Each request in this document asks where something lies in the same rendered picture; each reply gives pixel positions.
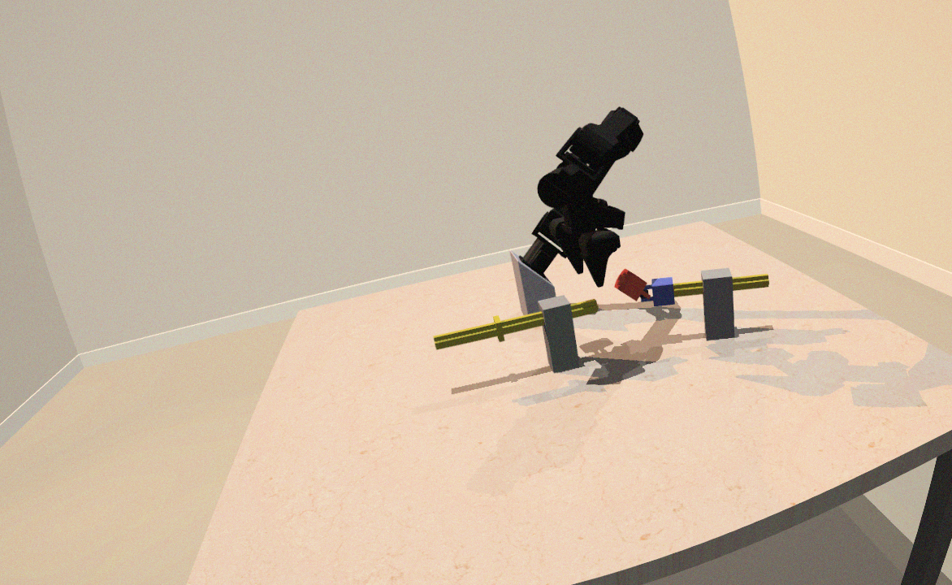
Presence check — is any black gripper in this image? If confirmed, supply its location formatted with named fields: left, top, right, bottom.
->
left=549, top=193, right=621, bottom=288

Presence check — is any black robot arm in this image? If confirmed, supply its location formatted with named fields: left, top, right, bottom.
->
left=519, top=106, right=643, bottom=279

